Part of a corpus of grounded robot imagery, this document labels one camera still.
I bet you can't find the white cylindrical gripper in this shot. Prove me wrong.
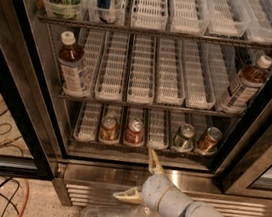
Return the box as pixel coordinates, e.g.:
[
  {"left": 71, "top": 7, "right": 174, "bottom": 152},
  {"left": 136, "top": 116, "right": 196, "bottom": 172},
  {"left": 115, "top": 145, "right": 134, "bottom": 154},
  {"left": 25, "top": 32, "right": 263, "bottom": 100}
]
[{"left": 113, "top": 148, "right": 193, "bottom": 217}]

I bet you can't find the red coke can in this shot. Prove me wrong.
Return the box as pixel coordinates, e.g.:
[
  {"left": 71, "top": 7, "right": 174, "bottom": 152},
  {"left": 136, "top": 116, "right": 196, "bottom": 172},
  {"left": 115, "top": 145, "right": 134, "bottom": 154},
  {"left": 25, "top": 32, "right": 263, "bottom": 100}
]
[{"left": 124, "top": 118, "right": 145, "bottom": 147}]

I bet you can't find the green soda can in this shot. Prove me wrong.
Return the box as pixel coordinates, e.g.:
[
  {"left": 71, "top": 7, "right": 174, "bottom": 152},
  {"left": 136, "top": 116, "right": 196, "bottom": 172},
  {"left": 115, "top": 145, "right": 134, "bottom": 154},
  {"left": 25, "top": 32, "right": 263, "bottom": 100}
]
[{"left": 172, "top": 124, "right": 196, "bottom": 153}]

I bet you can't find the brown soda can left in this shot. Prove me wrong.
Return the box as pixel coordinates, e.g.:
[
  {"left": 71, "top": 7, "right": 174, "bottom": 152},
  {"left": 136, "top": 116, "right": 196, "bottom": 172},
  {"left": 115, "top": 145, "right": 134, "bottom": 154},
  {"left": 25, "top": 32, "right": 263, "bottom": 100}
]
[{"left": 99, "top": 115, "right": 118, "bottom": 143}]

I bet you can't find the orange-brown soda can right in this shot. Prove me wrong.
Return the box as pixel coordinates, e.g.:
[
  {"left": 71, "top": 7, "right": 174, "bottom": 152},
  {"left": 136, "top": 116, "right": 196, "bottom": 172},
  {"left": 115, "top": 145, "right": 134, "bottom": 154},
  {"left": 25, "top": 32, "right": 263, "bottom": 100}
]
[{"left": 196, "top": 126, "right": 223, "bottom": 156}]

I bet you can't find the right glass fridge door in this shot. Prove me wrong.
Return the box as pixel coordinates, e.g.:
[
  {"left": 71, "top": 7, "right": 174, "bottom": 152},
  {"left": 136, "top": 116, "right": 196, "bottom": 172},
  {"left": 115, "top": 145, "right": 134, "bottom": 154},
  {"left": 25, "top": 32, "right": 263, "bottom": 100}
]
[{"left": 214, "top": 74, "right": 272, "bottom": 199}]

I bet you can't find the glass fridge door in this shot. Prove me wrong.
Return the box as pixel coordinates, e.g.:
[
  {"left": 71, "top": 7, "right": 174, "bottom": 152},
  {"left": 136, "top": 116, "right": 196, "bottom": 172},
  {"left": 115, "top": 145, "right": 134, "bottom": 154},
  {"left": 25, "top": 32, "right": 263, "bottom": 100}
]
[
  {"left": 214, "top": 74, "right": 272, "bottom": 199},
  {"left": 0, "top": 0, "right": 61, "bottom": 180}
]

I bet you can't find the left glass fridge door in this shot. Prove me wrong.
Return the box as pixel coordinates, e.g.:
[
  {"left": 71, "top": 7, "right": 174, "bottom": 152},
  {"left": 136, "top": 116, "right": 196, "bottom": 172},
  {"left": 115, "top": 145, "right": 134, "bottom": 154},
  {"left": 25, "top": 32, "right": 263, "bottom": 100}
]
[{"left": 0, "top": 0, "right": 61, "bottom": 180}]

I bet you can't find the left tea bottle white cap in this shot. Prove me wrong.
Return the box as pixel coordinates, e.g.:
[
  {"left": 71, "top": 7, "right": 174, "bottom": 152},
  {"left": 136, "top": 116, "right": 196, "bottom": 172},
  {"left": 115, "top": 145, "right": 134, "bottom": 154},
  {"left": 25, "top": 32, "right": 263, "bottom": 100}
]
[{"left": 58, "top": 31, "right": 90, "bottom": 98}]

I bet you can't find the tea bottle white cap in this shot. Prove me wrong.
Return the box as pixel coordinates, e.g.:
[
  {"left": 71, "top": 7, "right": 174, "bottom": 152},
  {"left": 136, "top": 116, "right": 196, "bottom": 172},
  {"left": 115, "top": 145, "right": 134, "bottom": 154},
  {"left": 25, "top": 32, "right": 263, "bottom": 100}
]
[
  {"left": 58, "top": 31, "right": 90, "bottom": 98},
  {"left": 221, "top": 55, "right": 272, "bottom": 108}
]

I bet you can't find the right tea bottle white cap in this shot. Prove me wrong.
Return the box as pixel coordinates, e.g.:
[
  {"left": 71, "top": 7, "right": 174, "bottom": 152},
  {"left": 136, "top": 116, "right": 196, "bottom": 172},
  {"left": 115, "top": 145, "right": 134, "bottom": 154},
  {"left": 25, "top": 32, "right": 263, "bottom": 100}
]
[{"left": 221, "top": 55, "right": 272, "bottom": 108}]

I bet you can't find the middle wire shelf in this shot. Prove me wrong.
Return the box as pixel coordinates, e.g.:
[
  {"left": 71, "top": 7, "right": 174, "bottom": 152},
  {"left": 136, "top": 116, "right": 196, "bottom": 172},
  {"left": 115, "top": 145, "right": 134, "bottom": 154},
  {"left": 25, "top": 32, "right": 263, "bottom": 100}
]
[{"left": 58, "top": 92, "right": 243, "bottom": 118}]

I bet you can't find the wire shelf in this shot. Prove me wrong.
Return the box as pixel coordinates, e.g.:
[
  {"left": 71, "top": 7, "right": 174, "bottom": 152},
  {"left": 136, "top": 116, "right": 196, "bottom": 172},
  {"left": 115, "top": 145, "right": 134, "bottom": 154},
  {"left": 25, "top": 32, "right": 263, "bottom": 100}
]
[
  {"left": 58, "top": 92, "right": 243, "bottom": 118},
  {"left": 37, "top": 15, "right": 272, "bottom": 51}
]

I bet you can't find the top wire shelf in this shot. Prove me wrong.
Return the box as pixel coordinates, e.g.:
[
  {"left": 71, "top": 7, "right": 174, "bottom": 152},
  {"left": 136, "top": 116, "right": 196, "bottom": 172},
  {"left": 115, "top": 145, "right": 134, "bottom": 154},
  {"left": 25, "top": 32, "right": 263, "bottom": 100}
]
[{"left": 37, "top": 15, "right": 272, "bottom": 51}]

